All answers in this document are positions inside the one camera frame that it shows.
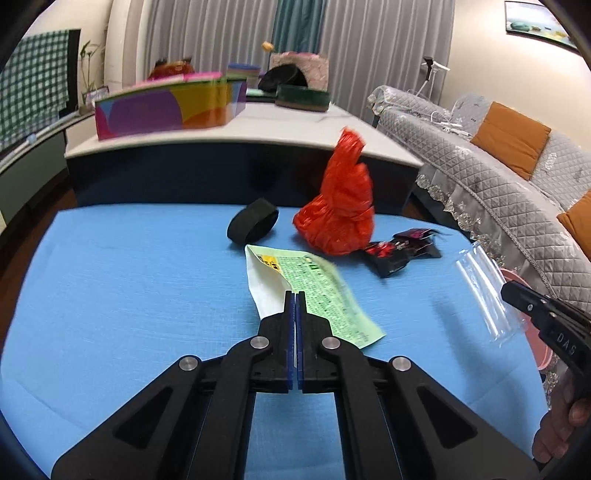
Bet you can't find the green checked cloth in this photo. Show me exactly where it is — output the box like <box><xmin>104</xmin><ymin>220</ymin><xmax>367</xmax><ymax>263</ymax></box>
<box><xmin>0</xmin><ymin>30</ymin><xmax>70</xmax><ymax>148</ymax></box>

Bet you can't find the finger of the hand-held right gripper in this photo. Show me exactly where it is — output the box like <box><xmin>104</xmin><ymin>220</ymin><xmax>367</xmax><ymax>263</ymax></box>
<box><xmin>501</xmin><ymin>281</ymin><xmax>555</xmax><ymax>324</ymax></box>

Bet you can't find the grey quilted sofa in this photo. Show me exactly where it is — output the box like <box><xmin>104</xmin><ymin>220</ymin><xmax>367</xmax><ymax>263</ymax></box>
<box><xmin>368</xmin><ymin>85</ymin><xmax>591</xmax><ymax>407</ymax></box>

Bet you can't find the orange cushion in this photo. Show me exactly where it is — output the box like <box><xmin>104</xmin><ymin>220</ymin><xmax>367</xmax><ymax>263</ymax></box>
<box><xmin>556</xmin><ymin>189</ymin><xmax>591</xmax><ymax>247</ymax></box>
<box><xmin>470</xmin><ymin>102</ymin><xmax>552</xmax><ymax>182</ymax></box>

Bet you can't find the pink bin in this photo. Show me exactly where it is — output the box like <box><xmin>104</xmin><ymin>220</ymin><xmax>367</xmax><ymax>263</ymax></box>
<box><xmin>501</xmin><ymin>269</ymin><xmax>555</xmax><ymax>372</ymax></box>

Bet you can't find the white tower air conditioner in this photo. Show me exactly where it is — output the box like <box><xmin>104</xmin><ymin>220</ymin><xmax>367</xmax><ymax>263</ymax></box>
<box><xmin>104</xmin><ymin>0</ymin><xmax>148</xmax><ymax>88</ymax></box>

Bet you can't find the black snack wrapper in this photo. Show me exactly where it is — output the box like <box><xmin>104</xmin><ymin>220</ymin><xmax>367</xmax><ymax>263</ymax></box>
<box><xmin>361</xmin><ymin>227</ymin><xmax>443</xmax><ymax>278</ymax></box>

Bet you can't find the grey curtain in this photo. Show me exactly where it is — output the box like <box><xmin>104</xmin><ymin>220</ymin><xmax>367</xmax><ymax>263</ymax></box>
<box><xmin>143</xmin><ymin>0</ymin><xmax>278</xmax><ymax>75</ymax></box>
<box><xmin>321</xmin><ymin>0</ymin><xmax>455</xmax><ymax>125</ymax></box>

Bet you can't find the wall picture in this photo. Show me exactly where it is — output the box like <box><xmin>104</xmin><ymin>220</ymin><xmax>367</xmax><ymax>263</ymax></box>
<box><xmin>503</xmin><ymin>0</ymin><xmax>583</xmax><ymax>51</ymax></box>

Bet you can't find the photo frame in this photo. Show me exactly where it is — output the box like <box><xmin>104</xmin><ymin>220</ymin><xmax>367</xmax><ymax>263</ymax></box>
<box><xmin>79</xmin><ymin>85</ymin><xmax>110</xmax><ymax>114</ymax></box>

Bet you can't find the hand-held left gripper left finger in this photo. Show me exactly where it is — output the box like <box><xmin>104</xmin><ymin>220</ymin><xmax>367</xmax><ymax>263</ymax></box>
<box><xmin>51</xmin><ymin>291</ymin><xmax>296</xmax><ymax>480</ymax></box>

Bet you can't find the white top coffee table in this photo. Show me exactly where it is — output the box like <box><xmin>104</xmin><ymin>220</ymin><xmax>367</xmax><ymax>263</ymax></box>
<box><xmin>64</xmin><ymin>102</ymin><xmax>424</xmax><ymax>217</ymax></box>

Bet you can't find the person's right hand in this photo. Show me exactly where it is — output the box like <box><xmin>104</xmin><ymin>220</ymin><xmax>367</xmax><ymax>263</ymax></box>
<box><xmin>531</xmin><ymin>378</ymin><xmax>591</xmax><ymax>462</ymax></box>

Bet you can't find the television cabinet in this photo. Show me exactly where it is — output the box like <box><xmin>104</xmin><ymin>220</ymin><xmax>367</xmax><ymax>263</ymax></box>
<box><xmin>0</xmin><ymin>111</ymin><xmax>98</xmax><ymax>227</ymax></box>

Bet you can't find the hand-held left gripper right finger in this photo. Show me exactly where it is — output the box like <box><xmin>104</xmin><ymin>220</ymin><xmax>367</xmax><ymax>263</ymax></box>
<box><xmin>295</xmin><ymin>291</ymin><xmax>541</xmax><ymax>480</ymax></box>

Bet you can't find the thin potted plant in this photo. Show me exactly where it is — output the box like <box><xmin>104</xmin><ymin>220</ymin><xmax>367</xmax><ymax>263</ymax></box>
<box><xmin>78</xmin><ymin>41</ymin><xmax>105</xmax><ymax>93</ymax></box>

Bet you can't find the black television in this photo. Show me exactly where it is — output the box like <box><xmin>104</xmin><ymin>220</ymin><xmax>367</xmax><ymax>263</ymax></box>
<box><xmin>65</xmin><ymin>28</ymin><xmax>81</xmax><ymax>116</ymax></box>

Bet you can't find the dark green round tin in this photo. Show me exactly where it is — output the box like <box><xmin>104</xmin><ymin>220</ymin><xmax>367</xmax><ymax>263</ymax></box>
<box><xmin>276</xmin><ymin>84</ymin><xmax>331</xmax><ymax>113</ymax></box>

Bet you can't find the black ring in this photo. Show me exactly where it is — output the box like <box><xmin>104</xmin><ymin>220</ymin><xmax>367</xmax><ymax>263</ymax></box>
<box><xmin>227</xmin><ymin>198</ymin><xmax>280</xmax><ymax>244</ymax></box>

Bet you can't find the white power strip cable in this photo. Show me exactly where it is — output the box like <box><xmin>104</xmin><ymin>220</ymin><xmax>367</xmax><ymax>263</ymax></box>
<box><xmin>429</xmin><ymin>108</ymin><xmax>474</xmax><ymax>139</ymax></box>

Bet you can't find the white stand lamp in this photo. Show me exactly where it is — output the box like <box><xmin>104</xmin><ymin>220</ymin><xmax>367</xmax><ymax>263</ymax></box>
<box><xmin>418</xmin><ymin>56</ymin><xmax>451</xmax><ymax>100</ymax></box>

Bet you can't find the blue tablecloth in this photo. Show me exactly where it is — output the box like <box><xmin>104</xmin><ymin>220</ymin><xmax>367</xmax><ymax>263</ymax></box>
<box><xmin>0</xmin><ymin>203</ymin><xmax>552</xmax><ymax>480</ymax></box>

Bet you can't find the tall red plastic bag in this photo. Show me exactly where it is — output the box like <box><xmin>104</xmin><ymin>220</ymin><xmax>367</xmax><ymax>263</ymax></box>
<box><xmin>292</xmin><ymin>128</ymin><xmax>376</xmax><ymax>257</ymax></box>

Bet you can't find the pink fabric basket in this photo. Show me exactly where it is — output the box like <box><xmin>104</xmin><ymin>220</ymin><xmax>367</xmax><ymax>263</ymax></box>
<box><xmin>270</xmin><ymin>52</ymin><xmax>329</xmax><ymax>89</ymax></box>

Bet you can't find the colourful box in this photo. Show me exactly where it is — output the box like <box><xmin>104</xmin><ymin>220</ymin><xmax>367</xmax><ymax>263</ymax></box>
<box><xmin>93</xmin><ymin>71</ymin><xmax>247</xmax><ymax>140</ymax></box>

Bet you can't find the stack of bowls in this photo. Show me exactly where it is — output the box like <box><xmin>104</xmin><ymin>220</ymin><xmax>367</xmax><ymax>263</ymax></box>
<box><xmin>227</xmin><ymin>63</ymin><xmax>262</xmax><ymax>80</ymax></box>

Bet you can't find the green snack wrapper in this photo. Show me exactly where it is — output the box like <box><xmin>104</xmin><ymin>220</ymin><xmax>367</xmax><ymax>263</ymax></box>
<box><xmin>245</xmin><ymin>244</ymin><xmax>386</xmax><ymax>349</ymax></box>

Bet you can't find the clear plastic wrapper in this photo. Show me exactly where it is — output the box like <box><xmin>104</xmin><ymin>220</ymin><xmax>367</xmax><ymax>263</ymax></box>
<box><xmin>455</xmin><ymin>247</ymin><xmax>527</xmax><ymax>344</ymax></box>

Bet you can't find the teal curtain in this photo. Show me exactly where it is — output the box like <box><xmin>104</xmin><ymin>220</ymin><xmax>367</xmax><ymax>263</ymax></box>
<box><xmin>272</xmin><ymin>0</ymin><xmax>326</xmax><ymax>58</ymax></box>

